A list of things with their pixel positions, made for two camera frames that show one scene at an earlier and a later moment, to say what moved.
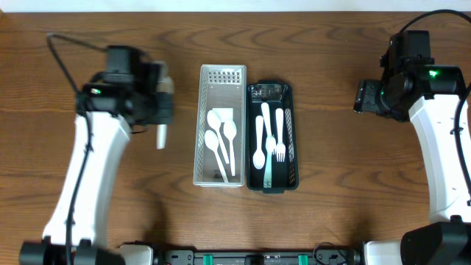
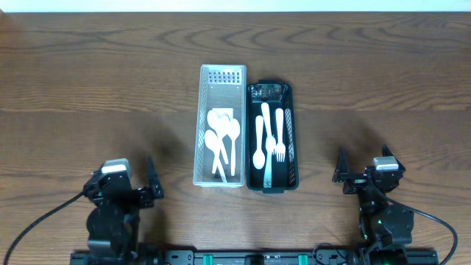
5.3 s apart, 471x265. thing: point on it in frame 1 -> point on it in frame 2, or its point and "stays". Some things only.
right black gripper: (366, 96) -> (360, 179)
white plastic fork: (280, 149) stays
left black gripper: (162, 107) -> (134, 194)
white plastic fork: (270, 141) stays
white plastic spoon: (212, 140) stays
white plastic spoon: (215, 121) stays
